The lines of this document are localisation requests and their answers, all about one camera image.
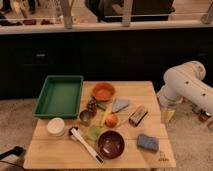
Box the purple grape bunch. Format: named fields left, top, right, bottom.
left=86, top=98, right=97, bottom=115

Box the grey triangular cloth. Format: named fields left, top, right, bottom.
left=112, top=98, right=129, bottom=113

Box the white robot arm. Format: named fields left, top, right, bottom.
left=157, top=61, right=213, bottom=123

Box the white round container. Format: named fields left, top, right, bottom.
left=47, top=117, right=65, bottom=136

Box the black object on floor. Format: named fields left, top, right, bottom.
left=0, top=146, right=25, bottom=160

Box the small metal cup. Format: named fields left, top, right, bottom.
left=79, top=110, right=92, bottom=126

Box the dark maroon bowl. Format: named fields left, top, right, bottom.
left=97, top=131, right=125, bottom=159

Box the blue sponge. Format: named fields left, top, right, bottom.
left=137, top=134, right=159, bottom=152

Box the red apple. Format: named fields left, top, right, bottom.
left=105, top=114, right=119, bottom=128

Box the green vegetable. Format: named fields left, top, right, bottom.
left=96, top=102, right=107, bottom=111

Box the green plastic tray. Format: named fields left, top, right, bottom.
left=33, top=75, right=83, bottom=119

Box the wooden folding table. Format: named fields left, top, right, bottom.
left=24, top=81, right=176, bottom=170

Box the light green cup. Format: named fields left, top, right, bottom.
left=87, top=125, right=101, bottom=141

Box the brown wooden block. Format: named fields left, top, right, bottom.
left=128, top=106, right=148, bottom=127

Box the yellow banana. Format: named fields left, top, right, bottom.
left=100, top=108, right=111, bottom=127

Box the orange red bowl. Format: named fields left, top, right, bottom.
left=92, top=82, right=115, bottom=101

